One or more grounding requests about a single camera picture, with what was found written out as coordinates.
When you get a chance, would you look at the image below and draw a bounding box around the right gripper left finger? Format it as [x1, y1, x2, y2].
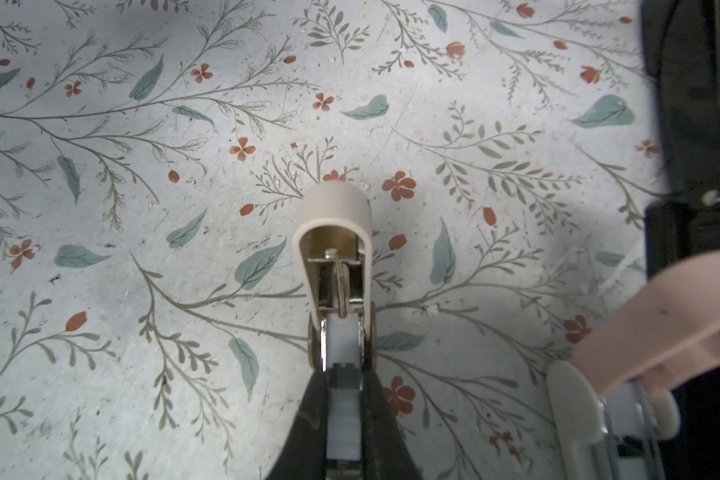
[266, 371, 329, 480]

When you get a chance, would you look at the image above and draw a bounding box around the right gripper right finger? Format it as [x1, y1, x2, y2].
[360, 371, 423, 480]

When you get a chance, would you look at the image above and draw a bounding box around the staple strip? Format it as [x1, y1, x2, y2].
[326, 363, 362, 462]

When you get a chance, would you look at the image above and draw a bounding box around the pink mini stapler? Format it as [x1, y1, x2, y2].
[547, 251, 720, 479]

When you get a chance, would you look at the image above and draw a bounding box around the black stapler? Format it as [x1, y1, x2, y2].
[641, 0, 720, 479]

